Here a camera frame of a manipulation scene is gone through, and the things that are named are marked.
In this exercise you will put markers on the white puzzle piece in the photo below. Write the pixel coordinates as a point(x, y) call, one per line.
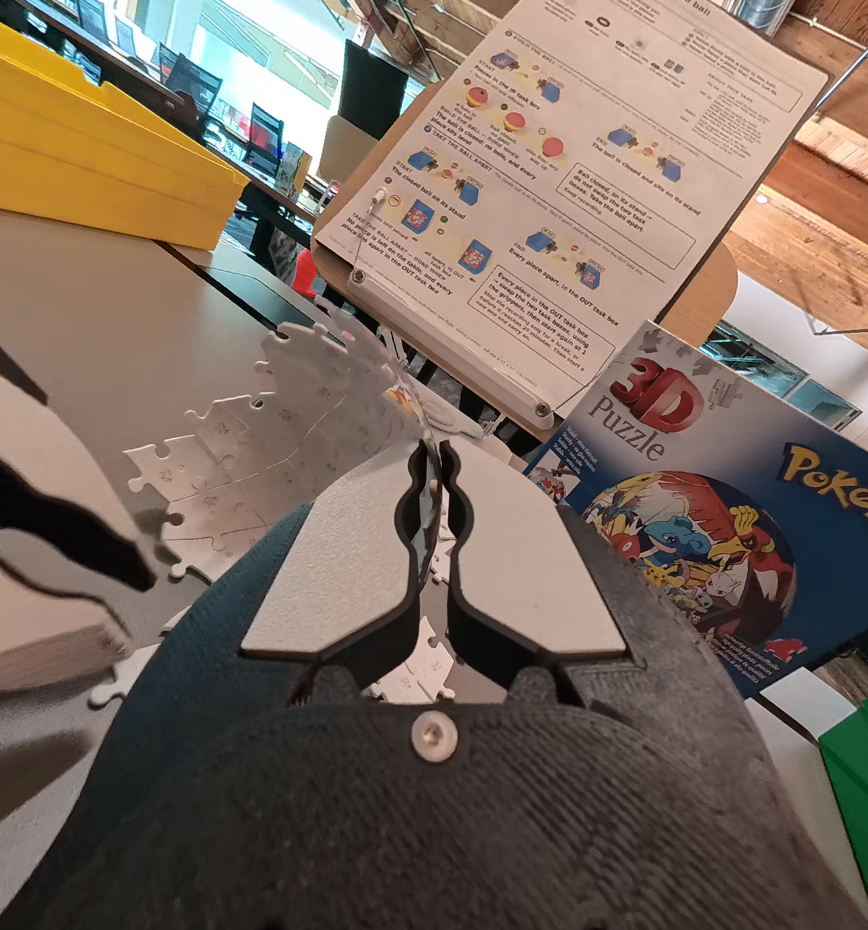
point(111, 686)

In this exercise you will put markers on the brown cardboard panel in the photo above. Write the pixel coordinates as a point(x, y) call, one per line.
point(343, 149)

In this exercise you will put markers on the red rounded object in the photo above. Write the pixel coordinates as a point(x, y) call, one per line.
point(307, 272)

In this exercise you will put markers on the green plastic bin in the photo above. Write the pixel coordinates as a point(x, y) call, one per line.
point(866, 799)

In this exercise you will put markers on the partly built puzzle ball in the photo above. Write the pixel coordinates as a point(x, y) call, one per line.
point(274, 450)

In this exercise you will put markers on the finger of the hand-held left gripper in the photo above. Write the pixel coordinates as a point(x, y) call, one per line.
point(34, 632)
point(49, 450)

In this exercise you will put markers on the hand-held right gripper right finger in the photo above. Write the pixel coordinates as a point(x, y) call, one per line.
point(528, 574)

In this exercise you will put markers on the black display panel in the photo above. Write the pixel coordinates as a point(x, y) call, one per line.
point(372, 87)

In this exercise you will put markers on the laminated instruction sheet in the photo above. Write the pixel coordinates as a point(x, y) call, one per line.
point(586, 181)

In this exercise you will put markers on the dark desk hatch panel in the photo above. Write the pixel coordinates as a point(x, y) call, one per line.
point(259, 290)

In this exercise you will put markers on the yellow plastic bin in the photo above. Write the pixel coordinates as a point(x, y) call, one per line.
point(78, 145)

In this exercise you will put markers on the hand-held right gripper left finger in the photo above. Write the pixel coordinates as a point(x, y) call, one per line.
point(332, 567)

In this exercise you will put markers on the blue puzzle box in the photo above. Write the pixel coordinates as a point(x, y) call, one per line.
point(732, 450)

